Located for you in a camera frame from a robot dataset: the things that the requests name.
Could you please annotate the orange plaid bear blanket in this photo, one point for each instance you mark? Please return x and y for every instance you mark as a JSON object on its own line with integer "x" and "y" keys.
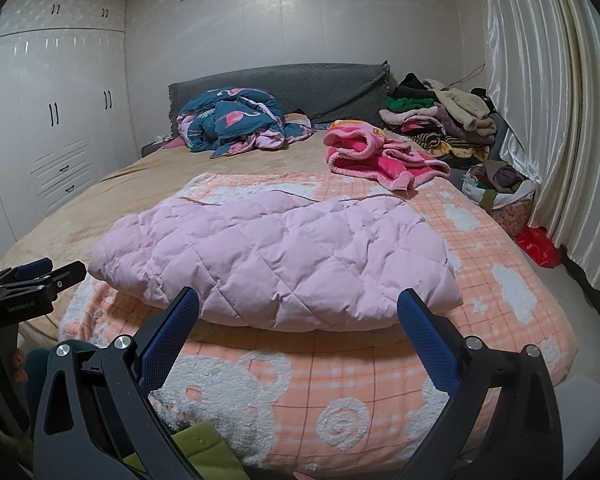
{"x": 330, "y": 385}

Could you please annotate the patterned pillow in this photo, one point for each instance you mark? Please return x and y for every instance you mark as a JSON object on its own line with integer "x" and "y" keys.
{"x": 326, "y": 126}

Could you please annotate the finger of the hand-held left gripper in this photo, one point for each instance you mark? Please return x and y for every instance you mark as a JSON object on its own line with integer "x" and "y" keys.
{"x": 32, "y": 269}
{"x": 67, "y": 275}

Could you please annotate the white wardrobe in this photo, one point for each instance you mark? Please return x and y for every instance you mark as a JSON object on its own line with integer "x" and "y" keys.
{"x": 55, "y": 110}

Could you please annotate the shiny cream curtain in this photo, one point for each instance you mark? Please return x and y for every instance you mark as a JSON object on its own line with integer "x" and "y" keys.
{"x": 555, "y": 110}

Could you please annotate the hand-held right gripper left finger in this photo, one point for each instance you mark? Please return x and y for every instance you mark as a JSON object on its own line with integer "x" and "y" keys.
{"x": 170, "y": 340}

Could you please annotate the person's left hand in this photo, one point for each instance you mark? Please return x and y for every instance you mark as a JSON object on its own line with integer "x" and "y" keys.
{"x": 19, "y": 366}

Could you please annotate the pink fleece blanket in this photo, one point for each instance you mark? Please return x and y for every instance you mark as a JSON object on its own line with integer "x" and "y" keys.
{"x": 380, "y": 162}

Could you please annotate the pile of folded clothes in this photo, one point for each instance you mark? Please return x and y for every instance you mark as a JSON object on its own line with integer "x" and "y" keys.
{"x": 455, "y": 130}

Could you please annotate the olive green garment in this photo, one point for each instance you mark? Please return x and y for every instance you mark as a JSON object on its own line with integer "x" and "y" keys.
{"x": 205, "y": 447}

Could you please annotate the grey padded headboard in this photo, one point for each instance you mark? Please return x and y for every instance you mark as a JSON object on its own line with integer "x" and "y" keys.
{"x": 305, "y": 90}

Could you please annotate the teal flamingo print quilt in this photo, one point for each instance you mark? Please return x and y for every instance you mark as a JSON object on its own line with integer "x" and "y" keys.
{"x": 220, "y": 120}

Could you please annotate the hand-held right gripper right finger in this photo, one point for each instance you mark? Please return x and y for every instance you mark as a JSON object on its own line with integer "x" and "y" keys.
{"x": 427, "y": 340}

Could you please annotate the pink quilted jacket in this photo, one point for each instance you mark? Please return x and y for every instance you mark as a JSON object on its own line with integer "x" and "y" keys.
{"x": 280, "y": 260}

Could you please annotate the red plastic bag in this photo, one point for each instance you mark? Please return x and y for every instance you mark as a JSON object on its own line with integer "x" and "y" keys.
{"x": 537, "y": 247}

